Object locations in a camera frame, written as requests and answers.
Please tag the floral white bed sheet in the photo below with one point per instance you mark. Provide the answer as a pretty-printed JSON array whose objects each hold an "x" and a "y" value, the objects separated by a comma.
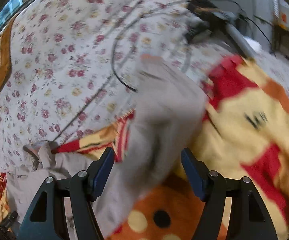
[{"x": 74, "y": 62}]

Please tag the dark cabinet by wall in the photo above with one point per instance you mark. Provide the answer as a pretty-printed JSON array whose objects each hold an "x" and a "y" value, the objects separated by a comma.
[{"x": 280, "y": 40}]

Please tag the grey tripod with black mount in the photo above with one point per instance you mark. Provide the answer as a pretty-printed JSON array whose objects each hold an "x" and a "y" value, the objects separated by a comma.
[{"x": 213, "y": 20}]

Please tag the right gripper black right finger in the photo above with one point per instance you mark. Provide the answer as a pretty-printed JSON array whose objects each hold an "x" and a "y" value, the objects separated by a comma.
[{"x": 249, "y": 217}]

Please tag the beige grey zip jacket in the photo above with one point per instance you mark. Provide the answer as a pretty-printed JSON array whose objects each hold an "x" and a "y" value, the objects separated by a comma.
[{"x": 169, "y": 109}]

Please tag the red orange yellow blanket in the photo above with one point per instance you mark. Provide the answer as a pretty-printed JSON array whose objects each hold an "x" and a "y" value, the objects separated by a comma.
[{"x": 244, "y": 131}]

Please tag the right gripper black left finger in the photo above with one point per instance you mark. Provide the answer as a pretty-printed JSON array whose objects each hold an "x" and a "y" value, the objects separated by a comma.
[{"x": 45, "y": 218}]

